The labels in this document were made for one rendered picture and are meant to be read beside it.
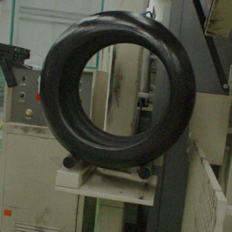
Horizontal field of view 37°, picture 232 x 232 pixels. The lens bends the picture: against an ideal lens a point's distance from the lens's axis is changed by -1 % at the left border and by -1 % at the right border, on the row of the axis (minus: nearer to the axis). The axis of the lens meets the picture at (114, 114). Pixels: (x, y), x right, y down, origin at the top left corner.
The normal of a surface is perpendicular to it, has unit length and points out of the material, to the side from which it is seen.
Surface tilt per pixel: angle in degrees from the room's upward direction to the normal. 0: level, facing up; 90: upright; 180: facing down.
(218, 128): 90
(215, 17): 162
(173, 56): 84
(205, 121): 90
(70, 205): 90
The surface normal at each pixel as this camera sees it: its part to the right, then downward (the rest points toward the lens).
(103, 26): -0.18, -0.11
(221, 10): -0.14, 0.97
